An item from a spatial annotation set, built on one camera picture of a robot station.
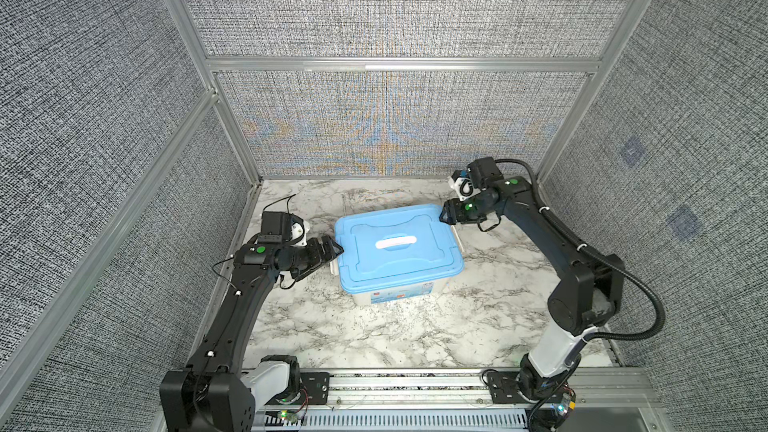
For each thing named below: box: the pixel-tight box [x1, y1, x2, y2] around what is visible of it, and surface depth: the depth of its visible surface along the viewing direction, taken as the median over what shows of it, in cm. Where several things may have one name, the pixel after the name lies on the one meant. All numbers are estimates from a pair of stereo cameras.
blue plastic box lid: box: [335, 204, 465, 294], surface depth 81 cm
